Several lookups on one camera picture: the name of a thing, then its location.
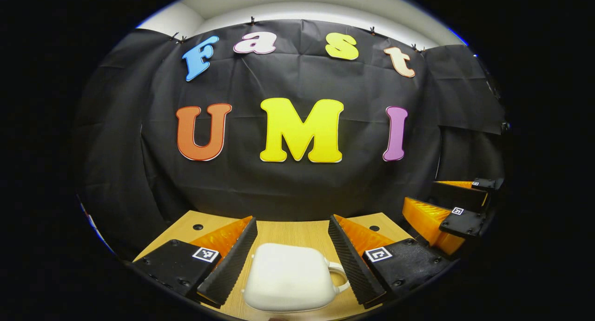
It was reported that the small white suitcase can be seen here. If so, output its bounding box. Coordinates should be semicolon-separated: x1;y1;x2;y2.
241;242;350;313

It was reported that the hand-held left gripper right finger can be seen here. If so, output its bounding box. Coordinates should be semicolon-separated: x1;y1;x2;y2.
327;214;454;309

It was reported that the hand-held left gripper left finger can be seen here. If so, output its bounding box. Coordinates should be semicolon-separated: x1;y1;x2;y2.
132;216;258;308

